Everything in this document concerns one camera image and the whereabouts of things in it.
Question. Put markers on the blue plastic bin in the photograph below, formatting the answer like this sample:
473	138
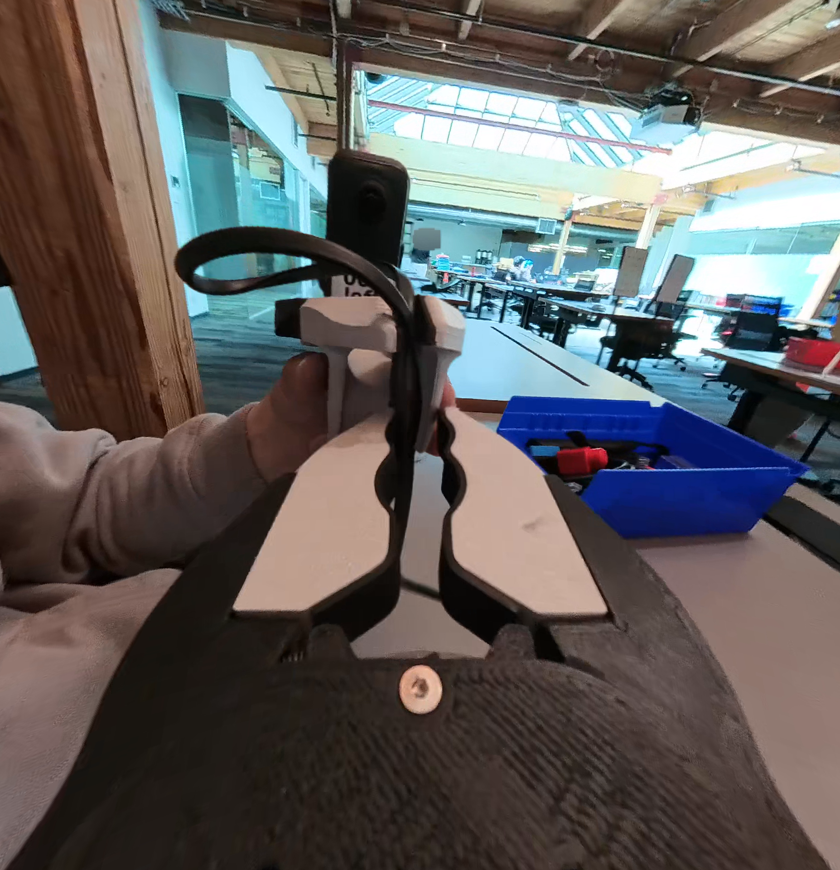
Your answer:
698	503

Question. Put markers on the ceiling projector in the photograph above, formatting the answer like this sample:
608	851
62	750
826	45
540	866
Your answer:
668	117

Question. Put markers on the person's left forearm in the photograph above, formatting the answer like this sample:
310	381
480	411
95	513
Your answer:
121	489

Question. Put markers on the wooden post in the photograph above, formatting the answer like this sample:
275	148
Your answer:
73	204

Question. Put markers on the grey desk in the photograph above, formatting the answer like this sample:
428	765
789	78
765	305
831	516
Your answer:
732	646

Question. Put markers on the red plastic bin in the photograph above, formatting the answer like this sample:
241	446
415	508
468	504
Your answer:
811	353

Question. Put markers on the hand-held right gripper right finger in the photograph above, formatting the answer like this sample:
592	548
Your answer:
522	544

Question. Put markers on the red plastic block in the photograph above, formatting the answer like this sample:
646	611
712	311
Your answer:
582	462

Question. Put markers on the person's grey sweatshirt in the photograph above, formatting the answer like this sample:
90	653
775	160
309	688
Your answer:
46	713

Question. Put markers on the person's left hand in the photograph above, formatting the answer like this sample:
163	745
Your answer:
287	421

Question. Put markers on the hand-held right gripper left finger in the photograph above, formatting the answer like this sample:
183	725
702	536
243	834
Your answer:
318	530

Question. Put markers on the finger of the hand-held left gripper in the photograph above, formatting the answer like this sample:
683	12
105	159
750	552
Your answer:
447	333
345	326

